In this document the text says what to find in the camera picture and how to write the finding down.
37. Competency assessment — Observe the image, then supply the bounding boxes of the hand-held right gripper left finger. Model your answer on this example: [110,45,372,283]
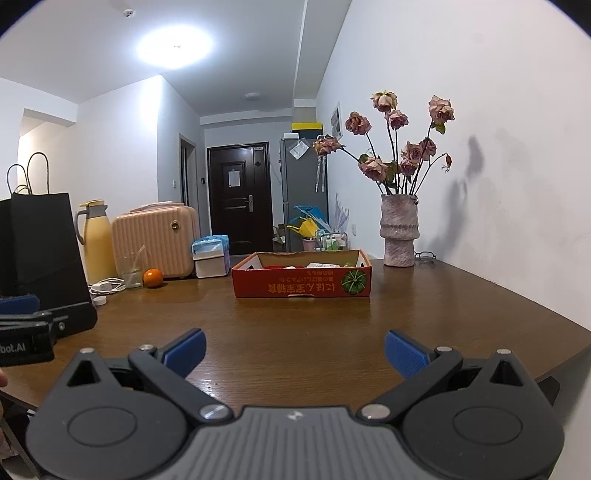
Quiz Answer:
[53,328,234,428]

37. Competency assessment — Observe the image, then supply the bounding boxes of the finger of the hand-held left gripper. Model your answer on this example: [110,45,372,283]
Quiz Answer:
[0,311,56,334]
[0,294,42,317]

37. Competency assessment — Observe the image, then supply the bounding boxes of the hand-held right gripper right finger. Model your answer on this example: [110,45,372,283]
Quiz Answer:
[355,329,539,428]

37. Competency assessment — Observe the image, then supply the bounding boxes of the red cardboard box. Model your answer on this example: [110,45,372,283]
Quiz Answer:
[232,249,373,300]

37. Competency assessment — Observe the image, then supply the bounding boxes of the black paper bag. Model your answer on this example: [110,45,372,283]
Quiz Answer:
[0,151,99,343]

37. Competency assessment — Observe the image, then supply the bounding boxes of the white tissue box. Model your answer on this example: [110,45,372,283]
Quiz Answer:
[194,254,230,279]

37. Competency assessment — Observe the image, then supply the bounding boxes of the clear glass with straw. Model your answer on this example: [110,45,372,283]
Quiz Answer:
[115,247,146,291]

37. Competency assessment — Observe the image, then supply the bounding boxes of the yellow thermos jug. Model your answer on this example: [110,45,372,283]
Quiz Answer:
[75,200,116,285]

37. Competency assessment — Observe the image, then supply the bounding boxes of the pink ribbed suitcase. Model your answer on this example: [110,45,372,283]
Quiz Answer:
[112,202,202,280]

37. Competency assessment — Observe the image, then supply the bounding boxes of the pink textured vase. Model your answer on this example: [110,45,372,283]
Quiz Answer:
[380,194,421,268]

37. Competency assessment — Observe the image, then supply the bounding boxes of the yellow watering can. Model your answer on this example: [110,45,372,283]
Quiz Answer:
[286,217,320,239]

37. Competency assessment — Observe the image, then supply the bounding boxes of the dark brown entrance door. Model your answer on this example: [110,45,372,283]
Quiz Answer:
[207,143,270,257]

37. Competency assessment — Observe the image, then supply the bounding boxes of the blue plastic rack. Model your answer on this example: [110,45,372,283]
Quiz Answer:
[293,204,329,223]

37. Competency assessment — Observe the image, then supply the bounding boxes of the side room door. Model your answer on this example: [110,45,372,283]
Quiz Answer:
[180,135,199,217]

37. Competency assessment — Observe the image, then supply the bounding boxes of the dried pink roses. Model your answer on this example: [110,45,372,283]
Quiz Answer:
[313,90,456,197]

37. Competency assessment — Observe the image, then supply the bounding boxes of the grey refrigerator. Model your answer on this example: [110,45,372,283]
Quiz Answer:
[280,135,329,253]

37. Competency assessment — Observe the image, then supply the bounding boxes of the round ceiling light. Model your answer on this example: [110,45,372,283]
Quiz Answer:
[135,25,216,70]

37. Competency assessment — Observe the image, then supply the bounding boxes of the white charger with cable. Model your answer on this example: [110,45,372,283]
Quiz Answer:
[90,277,127,295]

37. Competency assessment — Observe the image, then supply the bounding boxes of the purple feather wall decoration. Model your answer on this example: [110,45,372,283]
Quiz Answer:
[333,194,352,232]

